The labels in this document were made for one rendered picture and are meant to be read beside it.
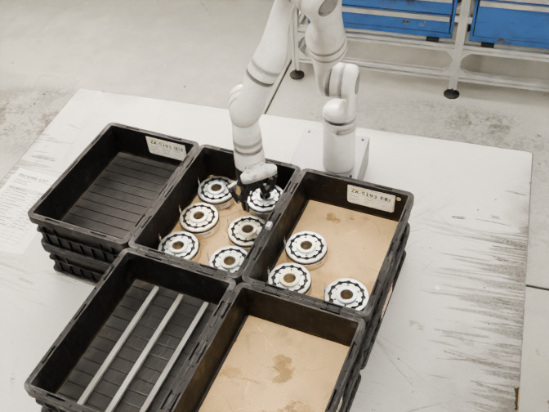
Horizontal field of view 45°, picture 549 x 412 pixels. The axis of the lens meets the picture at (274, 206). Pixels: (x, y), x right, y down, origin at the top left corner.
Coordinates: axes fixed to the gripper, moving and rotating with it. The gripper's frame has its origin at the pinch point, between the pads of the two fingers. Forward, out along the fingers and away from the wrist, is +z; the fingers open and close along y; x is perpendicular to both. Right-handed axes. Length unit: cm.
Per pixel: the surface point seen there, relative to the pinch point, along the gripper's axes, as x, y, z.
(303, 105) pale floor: -138, -76, 87
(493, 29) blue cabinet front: -102, -158, 47
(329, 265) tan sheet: 24.4, -9.7, 4.3
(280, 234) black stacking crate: 13.7, -1.5, -0.5
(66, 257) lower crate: -10, 50, 7
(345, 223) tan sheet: 13.7, -19.7, 4.3
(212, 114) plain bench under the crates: -63, -8, 17
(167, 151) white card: -29.3, 14.8, -0.9
